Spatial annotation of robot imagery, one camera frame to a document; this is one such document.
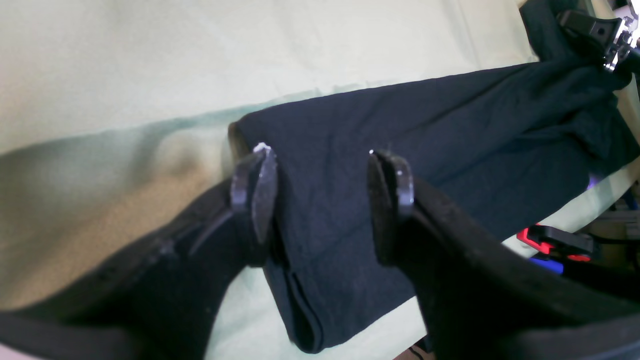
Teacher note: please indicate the dark navy T-shirt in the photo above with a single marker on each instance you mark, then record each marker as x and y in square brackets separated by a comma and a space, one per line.
[509, 145]

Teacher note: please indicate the blue orange bar clamp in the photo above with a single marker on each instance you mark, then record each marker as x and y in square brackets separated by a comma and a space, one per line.
[554, 247]

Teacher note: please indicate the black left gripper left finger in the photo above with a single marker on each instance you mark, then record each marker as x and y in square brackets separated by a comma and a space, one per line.
[158, 297]

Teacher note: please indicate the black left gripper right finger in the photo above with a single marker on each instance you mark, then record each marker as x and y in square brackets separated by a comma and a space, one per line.
[480, 300]

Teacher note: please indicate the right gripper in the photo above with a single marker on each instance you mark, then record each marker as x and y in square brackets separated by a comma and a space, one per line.
[613, 41]

